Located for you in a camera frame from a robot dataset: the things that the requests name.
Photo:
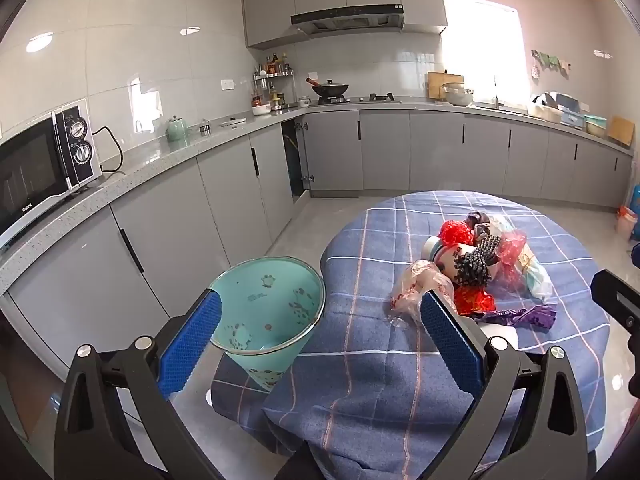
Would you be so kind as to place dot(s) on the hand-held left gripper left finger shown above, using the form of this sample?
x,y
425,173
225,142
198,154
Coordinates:
x,y
190,345

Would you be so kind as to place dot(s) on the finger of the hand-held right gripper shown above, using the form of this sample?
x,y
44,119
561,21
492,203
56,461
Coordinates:
x,y
615,300
636,254

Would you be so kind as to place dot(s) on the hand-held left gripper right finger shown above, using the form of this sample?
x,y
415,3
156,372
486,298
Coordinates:
x,y
450,340

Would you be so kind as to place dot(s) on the red plastic bag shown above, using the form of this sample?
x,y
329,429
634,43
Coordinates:
x,y
475,302

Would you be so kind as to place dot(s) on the clear plastic bag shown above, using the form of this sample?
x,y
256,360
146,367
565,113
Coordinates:
x,y
417,280

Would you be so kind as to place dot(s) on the purple foil wrapper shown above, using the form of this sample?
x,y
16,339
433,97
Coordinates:
x,y
530,316

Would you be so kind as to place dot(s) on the teal plastic trash bin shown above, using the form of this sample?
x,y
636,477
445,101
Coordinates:
x,y
270,305

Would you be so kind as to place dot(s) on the white bucket with orange lid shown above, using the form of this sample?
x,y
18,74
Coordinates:
x,y
627,220

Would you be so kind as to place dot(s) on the blue gas cylinder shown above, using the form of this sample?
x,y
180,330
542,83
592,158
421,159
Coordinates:
x,y
636,210

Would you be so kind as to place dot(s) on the pale teal plastic bag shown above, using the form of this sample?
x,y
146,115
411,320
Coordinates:
x,y
537,280

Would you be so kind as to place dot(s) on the blue plaid tablecloth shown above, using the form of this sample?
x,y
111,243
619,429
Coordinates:
x,y
375,375

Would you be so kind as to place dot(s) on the white striped paper cup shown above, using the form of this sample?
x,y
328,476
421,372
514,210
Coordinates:
x,y
447,256

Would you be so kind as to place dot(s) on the red mesh netting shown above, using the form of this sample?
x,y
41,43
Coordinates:
x,y
456,232

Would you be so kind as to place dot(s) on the pink plastic bag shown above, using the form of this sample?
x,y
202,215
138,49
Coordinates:
x,y
512,250

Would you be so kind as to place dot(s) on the dark crumpled bag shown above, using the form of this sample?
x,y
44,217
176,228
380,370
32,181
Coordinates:
x,y
477,222

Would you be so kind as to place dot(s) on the brown wooden board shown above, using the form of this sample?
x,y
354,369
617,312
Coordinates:
x,y
620,131

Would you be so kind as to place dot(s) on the teal plastic container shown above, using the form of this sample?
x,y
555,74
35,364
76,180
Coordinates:
x,y
596,126

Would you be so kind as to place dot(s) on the blue storage box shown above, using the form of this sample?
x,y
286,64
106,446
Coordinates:
x,y
572,112

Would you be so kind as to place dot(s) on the grey kitchen counter cabinets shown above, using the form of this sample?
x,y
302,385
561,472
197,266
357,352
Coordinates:
x,y
225,185

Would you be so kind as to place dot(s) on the white dish basket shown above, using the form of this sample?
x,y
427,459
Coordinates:
x,y
545,110

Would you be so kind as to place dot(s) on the metal faucet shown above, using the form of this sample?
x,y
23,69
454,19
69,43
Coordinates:
x,y
496,97

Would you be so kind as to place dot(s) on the green teapot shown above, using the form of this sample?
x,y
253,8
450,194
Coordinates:
x,y
176,131

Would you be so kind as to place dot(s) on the small metal pot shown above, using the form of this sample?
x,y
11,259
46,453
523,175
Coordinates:
x,y
205,129

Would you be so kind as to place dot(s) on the silver microwave oven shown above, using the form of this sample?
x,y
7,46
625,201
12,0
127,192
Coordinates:
x,y
35,175

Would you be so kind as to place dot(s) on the steel bowl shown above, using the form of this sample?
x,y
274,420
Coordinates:
x,y
457,96

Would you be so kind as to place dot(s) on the white bowl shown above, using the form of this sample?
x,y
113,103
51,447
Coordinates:
x,y
261,109

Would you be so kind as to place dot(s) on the gas stove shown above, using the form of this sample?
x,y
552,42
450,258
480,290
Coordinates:
x,y
380,97

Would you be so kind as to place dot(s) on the wooden cutting board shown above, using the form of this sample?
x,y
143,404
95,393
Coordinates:
x,y
437,82

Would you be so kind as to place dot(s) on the bright window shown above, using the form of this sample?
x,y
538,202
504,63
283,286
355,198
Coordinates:
x,y
485,45

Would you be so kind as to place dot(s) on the black wok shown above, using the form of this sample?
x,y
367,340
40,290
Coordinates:
x,y
330,90

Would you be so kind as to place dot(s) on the metal spice rack with bottles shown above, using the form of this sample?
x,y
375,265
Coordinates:
x,y
272,75

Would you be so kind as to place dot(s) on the black range hood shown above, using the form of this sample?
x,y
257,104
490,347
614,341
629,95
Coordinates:
x,y
345,15

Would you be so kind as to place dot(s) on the wall hook rack with cloths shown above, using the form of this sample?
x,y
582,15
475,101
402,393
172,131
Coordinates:
x,y
550,62

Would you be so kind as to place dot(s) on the white wall socket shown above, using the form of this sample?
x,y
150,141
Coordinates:
x,y
227,84

